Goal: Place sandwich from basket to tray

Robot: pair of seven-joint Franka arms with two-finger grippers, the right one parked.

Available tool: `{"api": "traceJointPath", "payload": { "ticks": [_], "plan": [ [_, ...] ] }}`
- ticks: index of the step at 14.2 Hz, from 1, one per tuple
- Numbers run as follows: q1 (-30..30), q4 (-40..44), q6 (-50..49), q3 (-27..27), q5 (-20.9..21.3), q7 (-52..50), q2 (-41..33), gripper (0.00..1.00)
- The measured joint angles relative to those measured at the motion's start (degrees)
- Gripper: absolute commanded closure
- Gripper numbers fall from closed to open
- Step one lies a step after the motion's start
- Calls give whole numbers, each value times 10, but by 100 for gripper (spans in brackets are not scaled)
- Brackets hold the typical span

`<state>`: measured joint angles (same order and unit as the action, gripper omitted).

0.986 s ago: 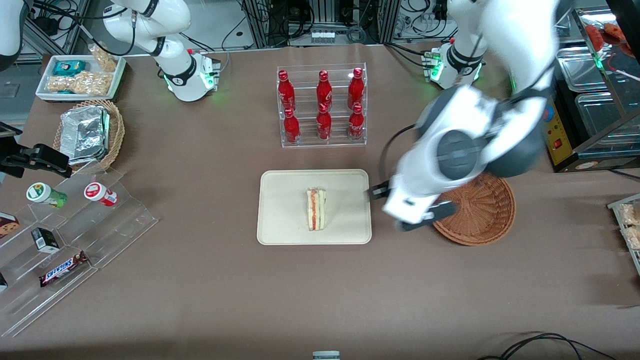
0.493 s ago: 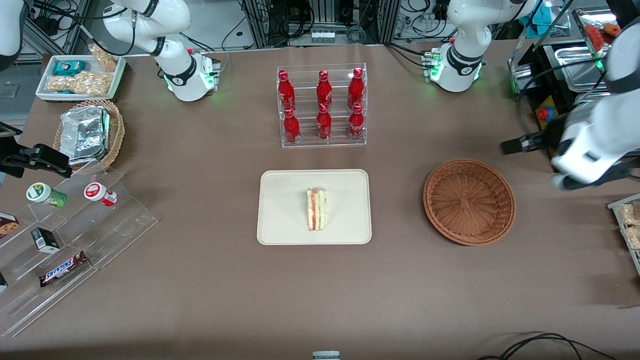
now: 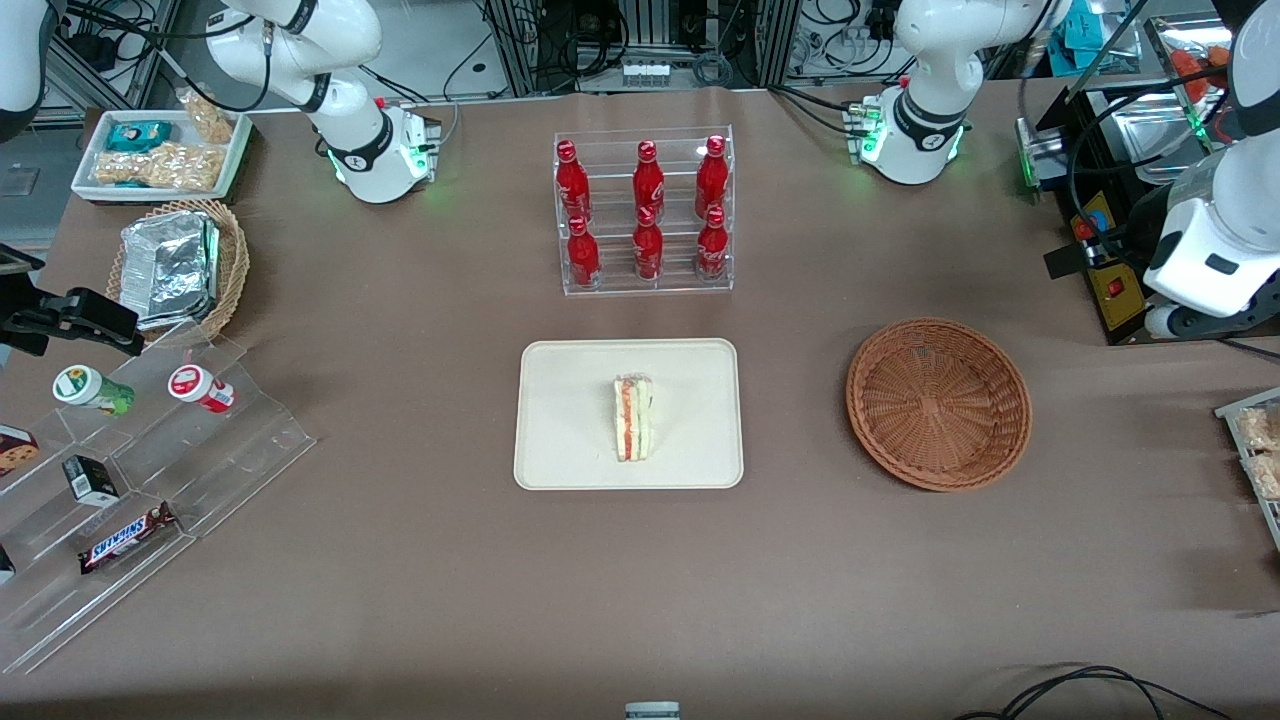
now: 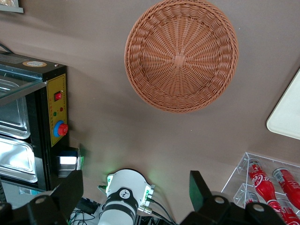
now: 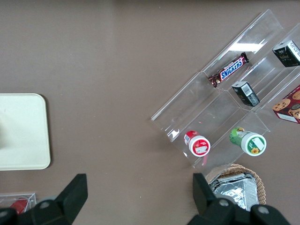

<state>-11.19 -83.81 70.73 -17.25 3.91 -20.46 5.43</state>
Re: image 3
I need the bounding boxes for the triangle sandwich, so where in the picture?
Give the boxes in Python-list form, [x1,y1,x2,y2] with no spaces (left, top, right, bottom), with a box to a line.
[612,375,655,463]

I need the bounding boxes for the white rectangular snack tray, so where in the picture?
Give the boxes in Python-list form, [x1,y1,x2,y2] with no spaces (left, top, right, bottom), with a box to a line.
[72,108,253,204]

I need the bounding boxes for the light wicker basket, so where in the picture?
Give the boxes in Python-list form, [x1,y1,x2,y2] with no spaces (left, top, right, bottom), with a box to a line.
[105,198,251,346]

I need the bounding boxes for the round brown wicker basket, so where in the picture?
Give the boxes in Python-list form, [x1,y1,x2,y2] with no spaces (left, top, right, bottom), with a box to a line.
[846,318,1033,492]

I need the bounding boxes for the tray of packaged snacks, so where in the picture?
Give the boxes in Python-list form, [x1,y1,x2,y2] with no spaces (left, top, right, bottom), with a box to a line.
[1215,388,1280,553]

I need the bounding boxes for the cream plastic serving tray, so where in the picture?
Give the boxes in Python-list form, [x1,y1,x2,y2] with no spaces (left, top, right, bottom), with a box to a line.
[513,338,744,491]

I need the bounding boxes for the black glass food warmer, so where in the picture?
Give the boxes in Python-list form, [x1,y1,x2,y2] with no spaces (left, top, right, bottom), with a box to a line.
[1035,15,1280,346]

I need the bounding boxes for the green white-lidded cup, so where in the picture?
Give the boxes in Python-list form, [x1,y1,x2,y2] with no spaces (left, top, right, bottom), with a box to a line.
[53,365,136,417]

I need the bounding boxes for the silver foil food package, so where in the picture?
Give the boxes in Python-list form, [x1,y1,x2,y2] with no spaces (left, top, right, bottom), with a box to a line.
[120,210,223,331]

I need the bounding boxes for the red white-lidded cup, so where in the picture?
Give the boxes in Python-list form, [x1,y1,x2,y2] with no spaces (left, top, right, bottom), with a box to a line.
[168,365,237,414]

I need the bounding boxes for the steel warmer pan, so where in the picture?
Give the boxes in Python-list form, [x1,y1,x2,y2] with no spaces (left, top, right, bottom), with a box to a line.
[1105,95,1216,186]

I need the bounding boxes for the red chocolate chip cookie box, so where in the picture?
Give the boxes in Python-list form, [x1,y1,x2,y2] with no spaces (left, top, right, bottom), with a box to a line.
[0,425,41,479]

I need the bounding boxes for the long clear bag of snacks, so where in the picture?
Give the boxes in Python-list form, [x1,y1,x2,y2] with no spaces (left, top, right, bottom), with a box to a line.
[92,140,223,191]

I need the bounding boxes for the small black barcode box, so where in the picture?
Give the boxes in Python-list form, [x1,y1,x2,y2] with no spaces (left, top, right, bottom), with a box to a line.
[62,455,121,506]

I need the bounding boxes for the teal snack package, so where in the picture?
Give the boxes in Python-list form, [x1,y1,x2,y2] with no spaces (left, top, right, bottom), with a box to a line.
[105,120,173,153]

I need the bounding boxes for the clear acrylic tiered stand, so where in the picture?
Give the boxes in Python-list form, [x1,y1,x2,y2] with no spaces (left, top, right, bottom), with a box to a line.
[0,320,318,676]

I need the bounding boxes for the small clear bag of snacks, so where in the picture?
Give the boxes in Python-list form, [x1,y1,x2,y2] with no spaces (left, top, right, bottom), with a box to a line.
[178,88,238,146]

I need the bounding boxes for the Snickers chocolate bar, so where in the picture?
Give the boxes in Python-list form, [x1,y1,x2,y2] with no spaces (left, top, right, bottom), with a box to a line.
[78,502,179,575]

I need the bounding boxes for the teal packages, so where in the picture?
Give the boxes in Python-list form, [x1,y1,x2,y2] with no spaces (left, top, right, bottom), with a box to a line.
[1060,0,1131,51]

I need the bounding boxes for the red cola bottle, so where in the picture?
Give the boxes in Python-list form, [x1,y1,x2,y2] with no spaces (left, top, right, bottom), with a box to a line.
[632,140,666,223]
[555,140,591,223]
[633,207,665,281]
[697,206,729,281]
[567,215,601,289]
[696,135,729,221]

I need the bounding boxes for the clear acrylic bottle rack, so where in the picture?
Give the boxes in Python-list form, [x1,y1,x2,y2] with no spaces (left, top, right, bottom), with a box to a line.
[553,125,736,296]

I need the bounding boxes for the black looped floor cable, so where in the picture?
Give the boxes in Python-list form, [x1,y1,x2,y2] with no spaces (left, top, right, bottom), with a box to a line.
[950,665,1236,720]

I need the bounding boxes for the metal equipment rack with cables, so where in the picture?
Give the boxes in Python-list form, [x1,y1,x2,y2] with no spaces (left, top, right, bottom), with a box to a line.
[480,0,801,96]

